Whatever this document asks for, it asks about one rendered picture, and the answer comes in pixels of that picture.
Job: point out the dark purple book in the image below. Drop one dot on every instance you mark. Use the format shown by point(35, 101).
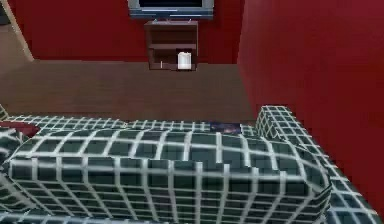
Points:
point(225, 128)

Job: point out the white box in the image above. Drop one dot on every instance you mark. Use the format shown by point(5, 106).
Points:
point(184, 60)

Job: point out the green white checked sofa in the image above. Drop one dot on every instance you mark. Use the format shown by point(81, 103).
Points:
point(173, 173)

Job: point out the brown wooden shelf unit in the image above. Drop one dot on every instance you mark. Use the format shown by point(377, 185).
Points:
point(171, 35)

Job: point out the grey television set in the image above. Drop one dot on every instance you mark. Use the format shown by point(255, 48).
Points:
point(170, 10)

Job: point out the dark red cushion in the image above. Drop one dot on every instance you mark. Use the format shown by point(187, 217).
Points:
point(18, 128)

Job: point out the beige door frame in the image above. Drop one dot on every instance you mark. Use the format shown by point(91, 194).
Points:
point(18, 31)

